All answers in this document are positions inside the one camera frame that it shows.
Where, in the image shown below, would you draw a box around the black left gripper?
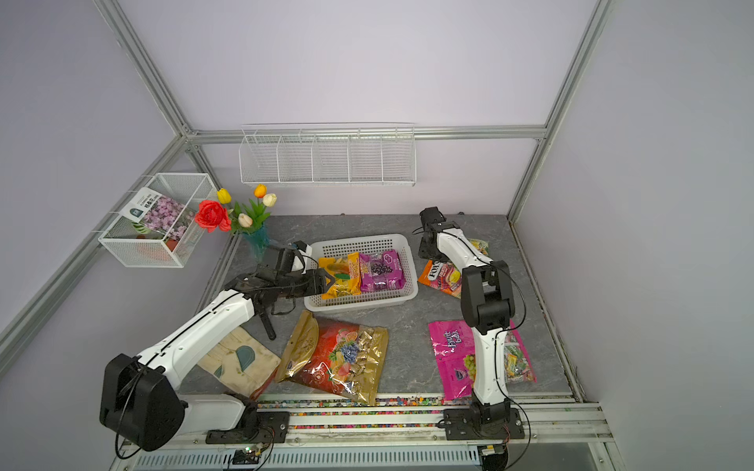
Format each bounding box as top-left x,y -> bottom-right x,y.
277,267 -> 335,298

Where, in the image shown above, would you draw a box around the orange Fox's candy bag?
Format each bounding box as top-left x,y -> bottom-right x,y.
418,261 -> 463,298

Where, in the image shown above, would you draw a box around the purple grape candy bag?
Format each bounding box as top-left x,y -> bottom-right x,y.
359,249 -> 406,292

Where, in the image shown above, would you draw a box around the white plastic perforated basket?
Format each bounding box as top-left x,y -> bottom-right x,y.
304,234 -> 418,313

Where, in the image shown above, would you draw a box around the yellow mango candy bag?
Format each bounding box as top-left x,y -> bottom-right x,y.
318,252 -> 361,299

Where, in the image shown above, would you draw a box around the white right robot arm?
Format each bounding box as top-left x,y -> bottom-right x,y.
419,207 -> 516,424

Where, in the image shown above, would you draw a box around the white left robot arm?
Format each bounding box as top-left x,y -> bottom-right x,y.
99,241 -> 335,451

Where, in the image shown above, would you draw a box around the green Fox's candy bag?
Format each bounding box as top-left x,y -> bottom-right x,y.
469,239 -> 489,256

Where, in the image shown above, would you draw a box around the tulips in teal vase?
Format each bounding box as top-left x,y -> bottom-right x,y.
216,184 -> 277,259

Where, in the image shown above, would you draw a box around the red artificial rose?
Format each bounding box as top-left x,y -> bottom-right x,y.
194,200 -> 232,233

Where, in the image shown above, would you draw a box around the pink fruit candy bag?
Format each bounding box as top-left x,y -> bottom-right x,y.
428,321 -> 476,400

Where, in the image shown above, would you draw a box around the large gold red candy bag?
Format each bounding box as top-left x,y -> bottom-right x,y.
275,310 -> 389,406

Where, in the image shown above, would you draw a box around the purple flower seed packet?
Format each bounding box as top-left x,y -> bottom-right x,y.
119,188 -> 196,243

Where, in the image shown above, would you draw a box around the green circuit board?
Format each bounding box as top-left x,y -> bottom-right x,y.
231,449 -> 261,467

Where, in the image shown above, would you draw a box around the white wire wall shelf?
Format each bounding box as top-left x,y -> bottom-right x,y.
239,122 -> 417,186

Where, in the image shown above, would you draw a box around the white wire side basket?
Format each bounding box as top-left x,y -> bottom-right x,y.
98,173 -> 216,269

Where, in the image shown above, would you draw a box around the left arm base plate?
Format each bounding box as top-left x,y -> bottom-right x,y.
205,409 -> 290,445

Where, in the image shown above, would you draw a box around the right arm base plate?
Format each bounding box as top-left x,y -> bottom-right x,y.
438,408 -> 526,441

